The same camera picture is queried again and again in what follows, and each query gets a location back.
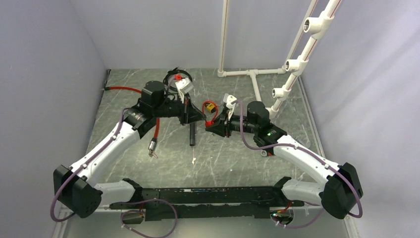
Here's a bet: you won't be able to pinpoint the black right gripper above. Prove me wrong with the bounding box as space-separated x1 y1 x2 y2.
206 107 259 137

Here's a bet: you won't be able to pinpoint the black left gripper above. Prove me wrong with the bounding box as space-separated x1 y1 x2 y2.
155 92 207 126

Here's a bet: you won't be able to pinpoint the yellow padlock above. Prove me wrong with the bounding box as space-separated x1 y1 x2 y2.
205 103 218 113

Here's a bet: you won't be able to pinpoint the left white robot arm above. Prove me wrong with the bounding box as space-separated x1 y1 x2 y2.
50 78 206 222

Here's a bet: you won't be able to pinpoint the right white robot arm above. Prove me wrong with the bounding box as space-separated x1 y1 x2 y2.
205 100 364 219

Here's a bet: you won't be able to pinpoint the small silver keys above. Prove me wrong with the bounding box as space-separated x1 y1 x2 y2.
149 150 158 158

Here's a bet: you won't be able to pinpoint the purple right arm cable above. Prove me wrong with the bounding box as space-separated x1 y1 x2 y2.
232 100 364 230

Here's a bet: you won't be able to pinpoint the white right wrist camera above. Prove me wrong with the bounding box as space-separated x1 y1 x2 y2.
223 93 237 120

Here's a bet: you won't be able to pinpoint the coiled black cable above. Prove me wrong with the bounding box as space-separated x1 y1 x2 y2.
163 67 193 89

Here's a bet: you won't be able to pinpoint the red handled wrench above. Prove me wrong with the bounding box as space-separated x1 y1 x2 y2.
260 150 272 157

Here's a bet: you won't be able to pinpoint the red cable bike lock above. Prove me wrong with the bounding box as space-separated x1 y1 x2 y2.
102 86 161 152

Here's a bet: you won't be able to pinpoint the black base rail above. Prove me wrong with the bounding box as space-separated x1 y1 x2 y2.
109 186 304 221

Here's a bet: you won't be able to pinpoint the white pvc pipe frame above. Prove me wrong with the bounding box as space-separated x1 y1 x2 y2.
217 0 343 120

